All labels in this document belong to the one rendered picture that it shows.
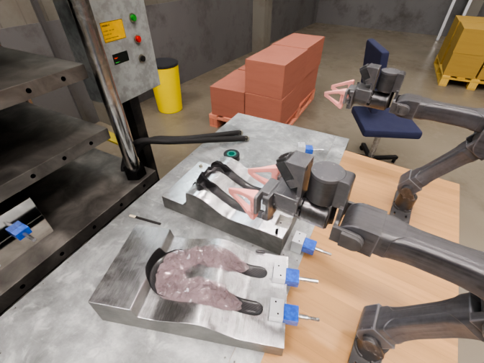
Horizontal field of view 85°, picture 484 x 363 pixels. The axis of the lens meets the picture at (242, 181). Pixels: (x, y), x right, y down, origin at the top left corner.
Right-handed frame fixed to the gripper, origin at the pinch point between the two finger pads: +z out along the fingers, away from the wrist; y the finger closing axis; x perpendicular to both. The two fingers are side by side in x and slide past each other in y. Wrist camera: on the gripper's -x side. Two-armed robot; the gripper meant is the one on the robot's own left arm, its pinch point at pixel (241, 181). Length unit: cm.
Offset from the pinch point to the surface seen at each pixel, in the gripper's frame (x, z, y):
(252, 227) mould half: 31.0, 4.6, -12.9
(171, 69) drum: 60, 220, -193
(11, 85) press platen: -11, 74, 8
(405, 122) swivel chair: 69, -31, -206
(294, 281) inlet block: 33.2, -14.8, -3.3
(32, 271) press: 40, 61, 34
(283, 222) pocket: 33.5, -2.4, -22.4
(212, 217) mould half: 33.7, 20.6, -11.4
